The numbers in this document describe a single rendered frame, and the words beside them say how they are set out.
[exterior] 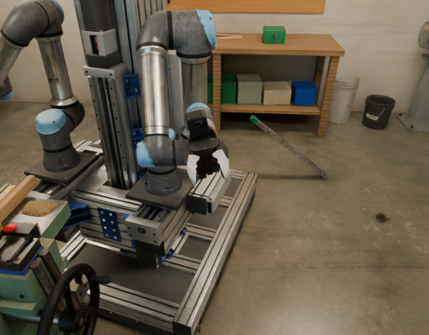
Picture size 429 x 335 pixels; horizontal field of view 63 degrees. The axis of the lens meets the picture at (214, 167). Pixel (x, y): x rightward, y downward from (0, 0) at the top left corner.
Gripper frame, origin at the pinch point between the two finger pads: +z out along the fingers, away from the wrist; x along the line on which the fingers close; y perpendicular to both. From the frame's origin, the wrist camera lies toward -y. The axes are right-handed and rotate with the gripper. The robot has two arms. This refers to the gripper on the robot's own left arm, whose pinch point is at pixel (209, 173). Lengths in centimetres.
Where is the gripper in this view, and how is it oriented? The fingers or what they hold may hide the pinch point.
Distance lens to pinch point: 71.9
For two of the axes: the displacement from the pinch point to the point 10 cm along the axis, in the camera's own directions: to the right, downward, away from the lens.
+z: 1.1, 5.4, -8.3
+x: -9.8, 1.7, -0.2
